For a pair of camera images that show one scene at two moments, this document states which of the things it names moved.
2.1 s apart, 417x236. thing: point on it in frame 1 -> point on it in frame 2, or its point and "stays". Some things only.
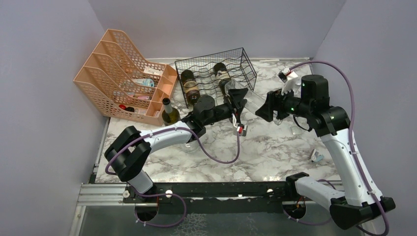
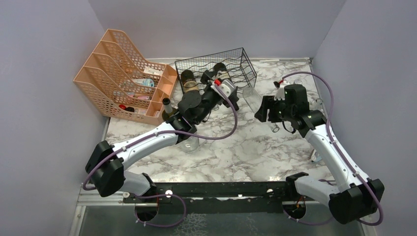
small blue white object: (316, 156) stays
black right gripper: (274, 101) stays
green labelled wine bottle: (191, 87) stays
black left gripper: (237, 96) -> (207, 79)
